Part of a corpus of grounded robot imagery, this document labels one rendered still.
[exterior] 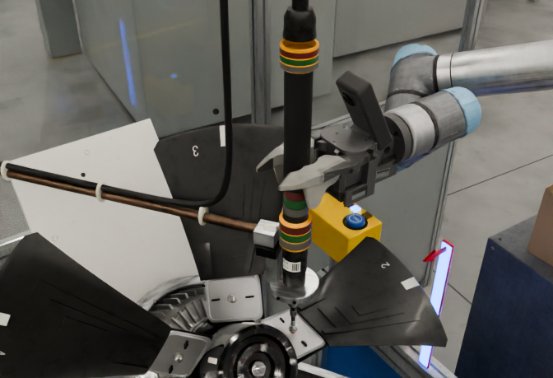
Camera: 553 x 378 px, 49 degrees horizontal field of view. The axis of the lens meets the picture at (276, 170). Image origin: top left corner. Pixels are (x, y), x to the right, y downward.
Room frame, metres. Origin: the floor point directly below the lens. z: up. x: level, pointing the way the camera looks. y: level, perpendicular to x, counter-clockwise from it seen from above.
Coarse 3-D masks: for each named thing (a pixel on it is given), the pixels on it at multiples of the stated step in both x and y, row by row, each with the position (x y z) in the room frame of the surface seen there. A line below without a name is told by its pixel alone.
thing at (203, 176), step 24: (168, 144) 0.79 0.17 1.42; (216, 144) 0.79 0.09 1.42; (240, 144) 0.78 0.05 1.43; (264, 144) 0.78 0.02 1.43; (168, 168) 0.77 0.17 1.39; (192, 168) 0.77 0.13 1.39; (216, 168) 0.76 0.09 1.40; (240, 168) 0.75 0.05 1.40; (192, 192) 0.75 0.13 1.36; (216, 192) 0.74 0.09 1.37; (240, 192) 0.73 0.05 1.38; (264, 192) 0.73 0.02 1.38; (240, 216) 0.70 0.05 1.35; (264, 216) 0.70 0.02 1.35; (192, 240) 0.70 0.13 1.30; (216, 240) 0.69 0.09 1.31; (240, 240) 0.68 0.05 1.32; (216, 264) 0.67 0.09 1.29; (240, 264) 0.66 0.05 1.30; (264, 264) 0.65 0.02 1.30
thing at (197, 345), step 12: (180, 336) 0.55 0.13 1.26; (192, 336) 0.56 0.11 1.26; (168, 348) 0.55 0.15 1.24; (180, 348) 0.55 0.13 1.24; (192, 348) 0.56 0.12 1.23; (204, 348) 0.56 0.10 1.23; (156, 360) 0.55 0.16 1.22; (168, 360) 0.55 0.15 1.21; (192, 360) 0.56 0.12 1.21; (156, 372) 0.55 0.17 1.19; (168, 372) 0.55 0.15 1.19; (180, 372) 0.56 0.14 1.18
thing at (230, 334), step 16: (208, 320) 0.63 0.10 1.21; (224, 336) 0.56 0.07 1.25; (240, 336) 0.55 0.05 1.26; (256, 336) 0.57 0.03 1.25; (272, 336) 0.57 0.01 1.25; (208, 352) 0.56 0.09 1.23; (224, 352) 0.53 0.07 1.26; (240, 352) 0.54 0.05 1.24; (256, 352) 0.55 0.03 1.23; (272, 352) 0.55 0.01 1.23; (288, 352) 0.56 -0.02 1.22; (208, 368) 0.54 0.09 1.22; (224, 368) 0.52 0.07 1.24; (240, 368) 0.53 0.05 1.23; (272, 368) 0.54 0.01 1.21; (288, 368) 0.55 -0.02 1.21
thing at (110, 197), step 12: (0, 168) 0.79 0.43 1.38; (24, 180) 0.77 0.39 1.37; (36, 180) 0.76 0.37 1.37; (48, 180) 0.76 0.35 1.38; (84, 192) 0.73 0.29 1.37; (108, 192) 0.72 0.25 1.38; (132, 204) 0.70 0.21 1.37; (144, 204) 0.70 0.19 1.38; (156, 204) 0.69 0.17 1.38; (180, 216) 0.68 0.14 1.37; (192, 216) 0.67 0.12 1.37; (204, 216) 0.67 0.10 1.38; (216, 216) 0.67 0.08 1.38; (240, 228) 0.65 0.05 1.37; (252, 228) 0.64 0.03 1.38
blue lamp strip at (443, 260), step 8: (448, 248) 0.82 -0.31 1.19; (440, 256) 0.83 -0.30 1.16; (448, 256) 0.82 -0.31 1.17; (440, 264) 0.83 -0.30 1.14; (440, 272) 0.83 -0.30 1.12; (440, 280) 0.83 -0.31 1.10; (440, 288) 0.82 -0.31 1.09; (432, 296) 0.83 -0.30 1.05; (440, 296) 0.82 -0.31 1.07; (432, 304) 0.83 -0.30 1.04; (424, 352) 0.83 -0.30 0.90; (424, 360) 0.83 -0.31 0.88
